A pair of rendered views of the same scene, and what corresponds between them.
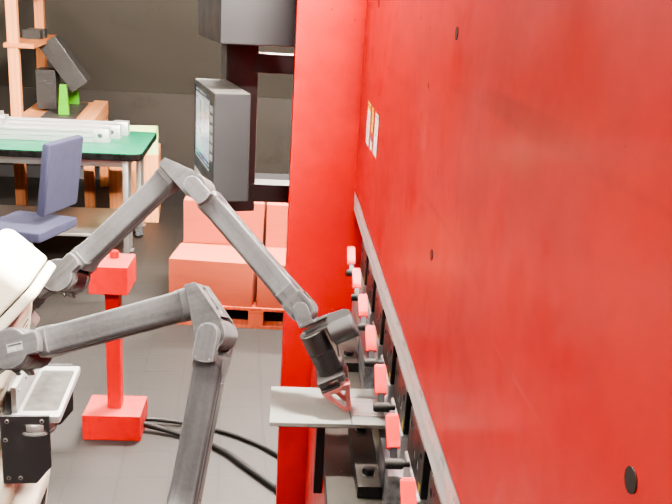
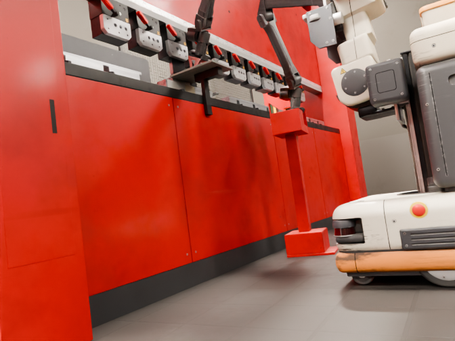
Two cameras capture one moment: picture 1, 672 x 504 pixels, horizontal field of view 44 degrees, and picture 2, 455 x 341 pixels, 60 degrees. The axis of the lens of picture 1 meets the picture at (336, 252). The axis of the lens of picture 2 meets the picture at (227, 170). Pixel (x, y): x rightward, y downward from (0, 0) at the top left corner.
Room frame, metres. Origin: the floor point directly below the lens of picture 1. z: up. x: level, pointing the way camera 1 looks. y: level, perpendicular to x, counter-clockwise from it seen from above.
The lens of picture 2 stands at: (3.26, 1.21, 0.35)
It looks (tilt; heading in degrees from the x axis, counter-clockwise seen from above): 4 degrees up; 217
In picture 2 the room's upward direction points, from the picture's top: 8 degrees counter-clockwise
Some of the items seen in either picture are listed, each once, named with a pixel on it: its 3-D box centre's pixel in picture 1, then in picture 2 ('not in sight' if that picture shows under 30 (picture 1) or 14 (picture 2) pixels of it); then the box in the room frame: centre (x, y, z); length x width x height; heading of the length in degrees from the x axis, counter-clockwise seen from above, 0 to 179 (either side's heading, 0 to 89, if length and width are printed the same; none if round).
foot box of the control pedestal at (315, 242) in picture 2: not in sight; (312, 241); (1.29, 0.23, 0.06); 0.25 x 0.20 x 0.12; 105
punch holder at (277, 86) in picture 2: not in sight; (275, 84); (0.61, -0.23, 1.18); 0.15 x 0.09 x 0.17; 4
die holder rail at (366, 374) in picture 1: (367, 344); (91, 73); (2.33, -0.11, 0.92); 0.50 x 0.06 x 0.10; 4
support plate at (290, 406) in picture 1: (326, 406); (201, 72); (1.77, 0.00, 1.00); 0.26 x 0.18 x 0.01; 94
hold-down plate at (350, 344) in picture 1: (346, 346); not in sight; (2.37, -0.05, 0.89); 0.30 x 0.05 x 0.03; 4
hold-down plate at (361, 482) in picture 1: (363, 456); not in sight; (1.73, -0.09, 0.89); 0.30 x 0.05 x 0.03; 4
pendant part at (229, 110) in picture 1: (219, 137); not in sight; (2.92, 0.43, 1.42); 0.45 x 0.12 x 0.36; 18
